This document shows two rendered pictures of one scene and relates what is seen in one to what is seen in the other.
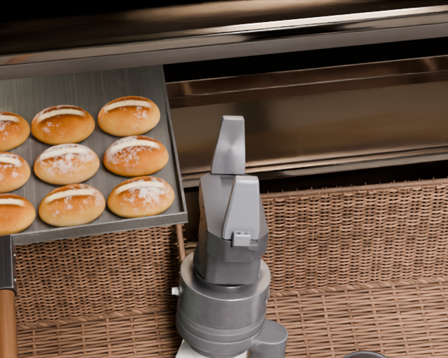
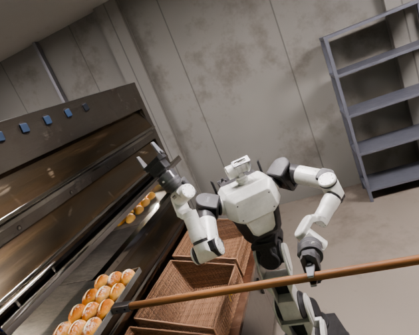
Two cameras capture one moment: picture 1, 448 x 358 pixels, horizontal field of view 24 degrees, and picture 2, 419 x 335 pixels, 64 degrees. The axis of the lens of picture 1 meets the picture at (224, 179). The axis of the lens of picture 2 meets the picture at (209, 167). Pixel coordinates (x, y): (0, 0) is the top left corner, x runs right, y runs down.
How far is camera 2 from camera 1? 1.32 m
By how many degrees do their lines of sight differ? 61
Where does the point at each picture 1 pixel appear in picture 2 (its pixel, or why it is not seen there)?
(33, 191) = not seen: hidden behind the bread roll
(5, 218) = (108, 302)
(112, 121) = (100, 282)
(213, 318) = (173, 174)
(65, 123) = (91, 291)
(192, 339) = (174, 183)
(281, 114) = not seen: hidden behind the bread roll
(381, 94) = (137, 254)
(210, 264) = (162, 163)
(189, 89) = not seen: hidden behind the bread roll
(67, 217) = (120, 290)
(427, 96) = (143, 248)
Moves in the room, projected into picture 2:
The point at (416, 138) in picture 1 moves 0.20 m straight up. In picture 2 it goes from (152, 260) to (139, 234)
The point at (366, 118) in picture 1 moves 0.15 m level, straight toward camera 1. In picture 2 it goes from (140, 262) to (155, 264)
